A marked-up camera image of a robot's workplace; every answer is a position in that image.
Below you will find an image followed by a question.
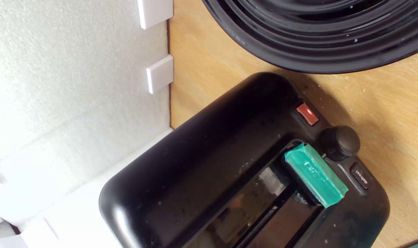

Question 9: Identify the green toaster lever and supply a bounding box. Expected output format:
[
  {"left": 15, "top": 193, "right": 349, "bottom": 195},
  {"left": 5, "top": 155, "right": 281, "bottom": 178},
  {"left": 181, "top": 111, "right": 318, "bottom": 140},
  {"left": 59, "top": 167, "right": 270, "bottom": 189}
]
[{"left": 284, "top": 143, "right": 349, "bottom": 209}]

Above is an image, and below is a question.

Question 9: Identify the black two-slot toaster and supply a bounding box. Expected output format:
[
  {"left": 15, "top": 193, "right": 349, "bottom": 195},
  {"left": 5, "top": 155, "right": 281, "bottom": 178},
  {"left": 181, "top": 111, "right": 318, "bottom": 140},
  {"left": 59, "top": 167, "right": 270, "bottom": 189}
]
[{"left": 99, "top": 71, "right": 391, "bottom": 248}]

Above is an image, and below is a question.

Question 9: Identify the black round plate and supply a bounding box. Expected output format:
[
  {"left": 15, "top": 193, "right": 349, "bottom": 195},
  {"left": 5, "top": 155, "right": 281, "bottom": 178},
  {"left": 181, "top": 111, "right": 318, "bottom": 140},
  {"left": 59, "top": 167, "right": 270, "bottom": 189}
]
[{"left": 201, "top": 0, "right": 418, "bottom": 74}]

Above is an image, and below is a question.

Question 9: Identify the white wall clip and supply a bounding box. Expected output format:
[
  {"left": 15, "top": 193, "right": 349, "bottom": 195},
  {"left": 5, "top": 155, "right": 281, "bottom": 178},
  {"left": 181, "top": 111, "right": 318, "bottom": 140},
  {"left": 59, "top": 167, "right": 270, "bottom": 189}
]
[
  {"left": 146, "top": 54, "right": 174, "bottom": 95},
  {"left": 137, "top": 0, "right": 174, "bottom": 30}
]

